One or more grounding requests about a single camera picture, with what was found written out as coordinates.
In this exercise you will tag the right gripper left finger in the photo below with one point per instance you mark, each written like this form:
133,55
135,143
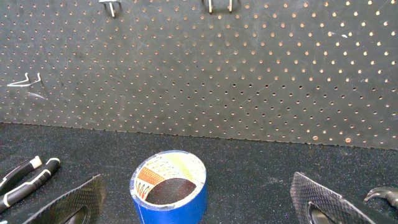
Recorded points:
84,196

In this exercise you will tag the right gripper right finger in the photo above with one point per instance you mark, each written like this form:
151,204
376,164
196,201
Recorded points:
314,196

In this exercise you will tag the black and white pliers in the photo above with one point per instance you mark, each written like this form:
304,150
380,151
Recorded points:
28,185

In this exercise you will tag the roll of blue tape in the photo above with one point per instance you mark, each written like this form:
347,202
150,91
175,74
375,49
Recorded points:
174,214

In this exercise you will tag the black pegboard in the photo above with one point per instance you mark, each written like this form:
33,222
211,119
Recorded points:
199,68

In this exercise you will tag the hammer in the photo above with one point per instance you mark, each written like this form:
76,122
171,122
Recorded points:
385,193

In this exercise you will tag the metal hook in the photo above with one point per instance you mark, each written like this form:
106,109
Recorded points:
111,7
25,83
210,6

